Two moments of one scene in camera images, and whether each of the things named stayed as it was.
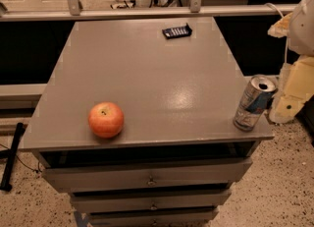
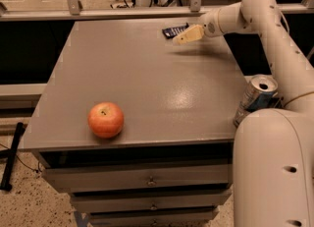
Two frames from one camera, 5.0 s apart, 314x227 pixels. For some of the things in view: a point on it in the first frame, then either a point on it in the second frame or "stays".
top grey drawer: (145, 177) stays
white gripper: (303, 25) to (209, 25)
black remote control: (178, 31) stays
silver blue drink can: (255, 101) stays
